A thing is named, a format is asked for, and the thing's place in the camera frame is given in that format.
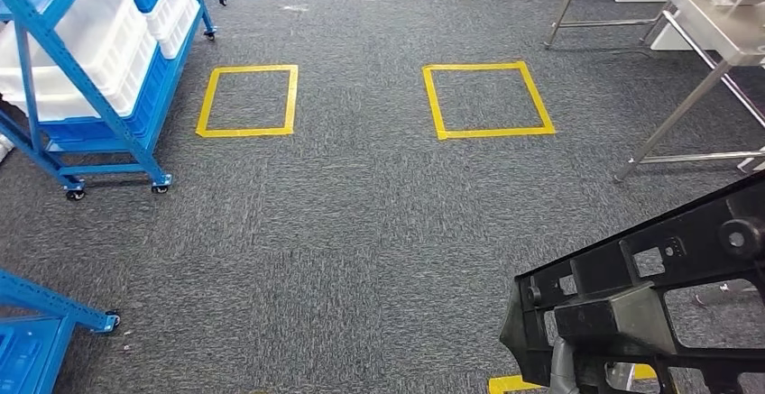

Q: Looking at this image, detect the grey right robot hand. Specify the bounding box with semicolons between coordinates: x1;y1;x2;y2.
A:
548;335;638;394

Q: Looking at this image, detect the black plastic frame part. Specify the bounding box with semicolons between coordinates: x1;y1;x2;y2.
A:
499;171;765;394

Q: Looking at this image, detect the stainless steel table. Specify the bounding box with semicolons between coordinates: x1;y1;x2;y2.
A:
522;0;765;185

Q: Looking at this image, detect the white plastic bin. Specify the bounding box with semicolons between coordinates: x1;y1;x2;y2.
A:
0;0;158;123
143;0;202;61

